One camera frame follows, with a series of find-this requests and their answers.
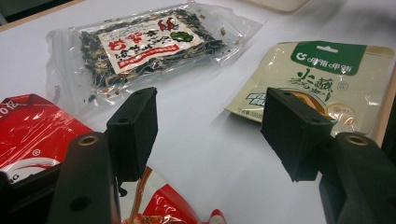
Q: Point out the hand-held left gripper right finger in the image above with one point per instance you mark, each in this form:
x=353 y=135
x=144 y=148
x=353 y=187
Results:
x=295 y=137

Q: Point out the clear dried seaweed packet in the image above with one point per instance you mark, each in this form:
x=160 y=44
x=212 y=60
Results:
x=149 y=46

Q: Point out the cream plastic divided tray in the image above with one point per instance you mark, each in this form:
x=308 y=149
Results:
x=277 y=4

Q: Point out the red instant noodle packet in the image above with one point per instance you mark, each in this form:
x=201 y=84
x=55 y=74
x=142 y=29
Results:
x=34 y=137

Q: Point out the wooden table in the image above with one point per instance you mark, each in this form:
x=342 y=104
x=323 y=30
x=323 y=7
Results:
x=37 y=15

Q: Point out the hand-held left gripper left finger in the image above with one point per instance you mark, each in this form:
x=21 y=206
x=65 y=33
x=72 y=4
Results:
x=134 y=133

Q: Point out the beige snack pouch green label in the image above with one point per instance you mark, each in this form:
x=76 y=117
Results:
x=327 y=81

